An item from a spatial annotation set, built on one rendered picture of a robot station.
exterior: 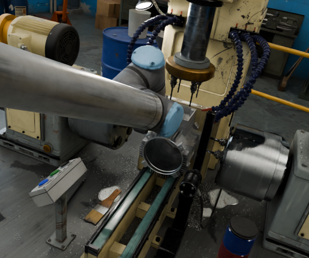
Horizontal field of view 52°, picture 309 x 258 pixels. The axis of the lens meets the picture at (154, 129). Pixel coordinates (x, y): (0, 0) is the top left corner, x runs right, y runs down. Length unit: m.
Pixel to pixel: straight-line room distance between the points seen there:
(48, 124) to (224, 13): 0.81
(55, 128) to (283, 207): 0.89
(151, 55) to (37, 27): 0.58
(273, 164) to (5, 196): 0.96
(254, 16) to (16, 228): 1.12
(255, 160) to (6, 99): 0.84
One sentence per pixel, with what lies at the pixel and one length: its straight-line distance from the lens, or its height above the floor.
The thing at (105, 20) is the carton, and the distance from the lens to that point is 6.98.
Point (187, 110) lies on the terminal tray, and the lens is 1.29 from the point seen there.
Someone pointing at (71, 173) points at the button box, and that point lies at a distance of 0.97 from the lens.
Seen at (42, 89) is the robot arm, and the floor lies 1.48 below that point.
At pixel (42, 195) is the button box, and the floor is 1.06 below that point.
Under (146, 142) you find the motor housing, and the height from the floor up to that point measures 1.05.
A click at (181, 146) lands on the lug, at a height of 1.08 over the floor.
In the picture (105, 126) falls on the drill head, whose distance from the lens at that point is 1.22.
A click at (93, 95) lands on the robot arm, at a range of 0.55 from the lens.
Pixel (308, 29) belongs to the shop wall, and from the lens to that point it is 6.19.
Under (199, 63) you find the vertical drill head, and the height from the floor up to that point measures 1.36.
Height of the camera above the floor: 1.68
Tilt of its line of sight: 30 degrees down
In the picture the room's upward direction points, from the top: 10 degrees clockwise
